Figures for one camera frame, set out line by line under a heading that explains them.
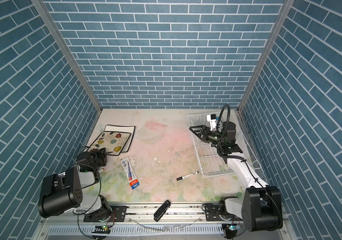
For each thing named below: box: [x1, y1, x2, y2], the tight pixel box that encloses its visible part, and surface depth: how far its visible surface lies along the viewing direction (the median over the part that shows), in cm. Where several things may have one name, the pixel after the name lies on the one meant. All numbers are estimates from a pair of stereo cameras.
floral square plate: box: [88, 131, 132, 156], surface depth 98 cm
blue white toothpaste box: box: [120, 156, 140, 190], surface depth 88 cm
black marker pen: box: [176, 171, 199, 181], surface depth 88 cm
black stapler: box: [153, 199, 171, 222], surface depth 74 cm
